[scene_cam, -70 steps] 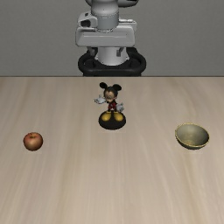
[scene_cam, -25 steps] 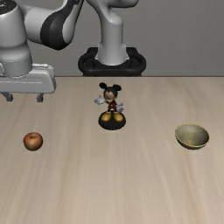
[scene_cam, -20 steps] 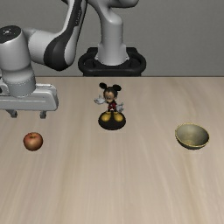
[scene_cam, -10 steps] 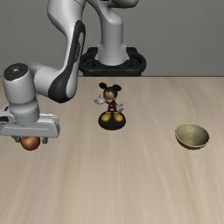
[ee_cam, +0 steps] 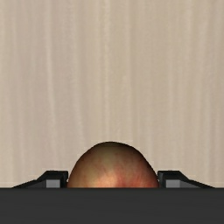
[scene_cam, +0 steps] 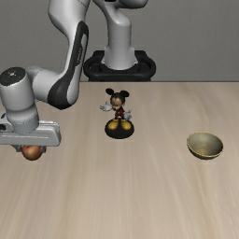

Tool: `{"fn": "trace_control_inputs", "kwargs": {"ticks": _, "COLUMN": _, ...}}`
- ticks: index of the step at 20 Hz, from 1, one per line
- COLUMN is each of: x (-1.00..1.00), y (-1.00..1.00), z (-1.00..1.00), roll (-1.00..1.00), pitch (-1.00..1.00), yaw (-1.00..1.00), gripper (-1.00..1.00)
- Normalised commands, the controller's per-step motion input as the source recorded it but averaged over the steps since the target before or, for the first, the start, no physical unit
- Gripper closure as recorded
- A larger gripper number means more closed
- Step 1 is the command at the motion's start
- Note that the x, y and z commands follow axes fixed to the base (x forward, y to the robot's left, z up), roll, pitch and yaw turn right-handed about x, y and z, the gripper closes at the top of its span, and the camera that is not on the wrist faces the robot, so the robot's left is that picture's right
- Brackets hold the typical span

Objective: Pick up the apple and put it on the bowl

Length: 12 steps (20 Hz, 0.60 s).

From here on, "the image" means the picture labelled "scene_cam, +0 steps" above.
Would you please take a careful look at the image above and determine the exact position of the red apple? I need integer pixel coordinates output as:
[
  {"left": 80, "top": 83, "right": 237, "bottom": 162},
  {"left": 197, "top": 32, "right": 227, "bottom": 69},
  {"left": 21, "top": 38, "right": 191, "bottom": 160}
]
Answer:
[{"left": 21, "top": 145, "right": 43, "bottom": 162}]

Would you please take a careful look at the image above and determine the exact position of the olive green bowl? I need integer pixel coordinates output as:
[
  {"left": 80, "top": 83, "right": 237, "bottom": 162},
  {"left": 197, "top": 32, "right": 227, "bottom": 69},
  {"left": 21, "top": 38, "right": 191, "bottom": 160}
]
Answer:
[{"left": 186, "top": 131, "right": 224, "bottom": 161}]

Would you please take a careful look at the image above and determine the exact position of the small toy figure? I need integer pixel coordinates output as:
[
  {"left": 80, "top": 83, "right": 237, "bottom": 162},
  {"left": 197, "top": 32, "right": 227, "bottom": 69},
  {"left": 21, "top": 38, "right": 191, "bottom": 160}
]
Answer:
[{"left": 99, "top": 88, "right": 135, "bottom": 140}]

